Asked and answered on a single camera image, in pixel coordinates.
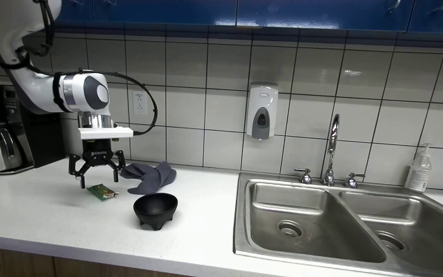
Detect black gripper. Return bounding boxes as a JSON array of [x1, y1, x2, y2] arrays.
[[68, 139, 127, 189]]

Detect green snack bar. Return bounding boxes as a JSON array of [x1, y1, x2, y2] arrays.
[[88, 185, 118, 200]]

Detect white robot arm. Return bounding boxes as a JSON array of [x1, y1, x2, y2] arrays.
[[0, 0, 134, 143]]

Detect black stone bowl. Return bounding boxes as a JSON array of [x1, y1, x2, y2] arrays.
[[134, 192, 179, 231]]

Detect dark blue cloth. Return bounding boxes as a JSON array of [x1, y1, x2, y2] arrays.
[[121, 162, 178, 194]]

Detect black steel coffee maker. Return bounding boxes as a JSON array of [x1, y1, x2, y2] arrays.
[[0, 85, 67, 174]]

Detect wooden lower cabinet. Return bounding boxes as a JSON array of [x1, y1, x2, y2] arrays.
[[0, 249, 184, 277]]

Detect white soap dispenser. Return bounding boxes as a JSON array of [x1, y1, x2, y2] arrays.
[[247, 85, 279, 140]]

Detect blue upper cabinets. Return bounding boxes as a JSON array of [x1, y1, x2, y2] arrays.
[[58, 0, 443, 34]]

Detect chrome sink faucet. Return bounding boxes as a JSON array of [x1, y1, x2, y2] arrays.
[[293, 112, 367, 189]]

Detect stainless steel double sink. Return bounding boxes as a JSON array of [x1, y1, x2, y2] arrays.
[[234, 174, 443, 277]]

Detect clear soap bottle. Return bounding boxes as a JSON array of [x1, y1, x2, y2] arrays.
[[405, 145, 433, 192]]

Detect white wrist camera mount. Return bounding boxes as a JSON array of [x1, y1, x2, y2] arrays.
[[79, 126, 134, 140]]

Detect white wall outlet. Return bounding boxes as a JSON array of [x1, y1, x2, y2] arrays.
[[133, 91, 148, 115]]

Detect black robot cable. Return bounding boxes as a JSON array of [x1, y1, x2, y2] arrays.
[[0, 0, 161, 137]]

